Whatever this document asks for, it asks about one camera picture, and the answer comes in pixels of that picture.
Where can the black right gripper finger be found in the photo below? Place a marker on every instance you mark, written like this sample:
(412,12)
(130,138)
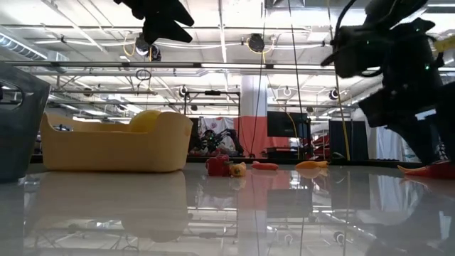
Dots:
(448,121)
(401,113)

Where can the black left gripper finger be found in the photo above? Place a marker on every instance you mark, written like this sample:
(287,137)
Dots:
(160,32)
(170,14)

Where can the red orange long pepper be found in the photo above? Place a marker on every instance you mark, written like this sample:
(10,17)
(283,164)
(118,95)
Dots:
(442,171)

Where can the yellow lemon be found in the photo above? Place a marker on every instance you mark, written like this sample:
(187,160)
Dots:
(144,121)

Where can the yellow plastic basket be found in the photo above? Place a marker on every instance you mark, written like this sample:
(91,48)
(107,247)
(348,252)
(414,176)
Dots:
(106,153)

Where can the red habanero pepper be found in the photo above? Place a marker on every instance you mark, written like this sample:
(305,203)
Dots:
(217,166)

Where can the background black robot arm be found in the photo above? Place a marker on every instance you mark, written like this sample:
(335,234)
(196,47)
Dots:
(213,137)

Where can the white cloth sheet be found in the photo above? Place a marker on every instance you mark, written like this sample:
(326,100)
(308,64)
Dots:
(385,145)

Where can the black curtain panel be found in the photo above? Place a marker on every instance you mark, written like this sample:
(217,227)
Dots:
(352,140)

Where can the black monitor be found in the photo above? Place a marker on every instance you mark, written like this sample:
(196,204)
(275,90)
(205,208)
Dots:
(286,124)

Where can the grey plastic basket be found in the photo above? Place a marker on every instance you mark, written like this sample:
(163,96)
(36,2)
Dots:
(25,142)

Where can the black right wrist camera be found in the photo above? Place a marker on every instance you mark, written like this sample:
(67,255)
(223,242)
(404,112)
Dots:
(359,49)

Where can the black aluminium table frame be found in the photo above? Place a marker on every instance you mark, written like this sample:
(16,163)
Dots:
(373,163)

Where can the black frame stand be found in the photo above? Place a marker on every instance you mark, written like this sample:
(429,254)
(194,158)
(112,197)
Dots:
(213,92)

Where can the silver ceiling duct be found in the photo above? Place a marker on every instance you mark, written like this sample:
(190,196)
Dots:
(17,45)

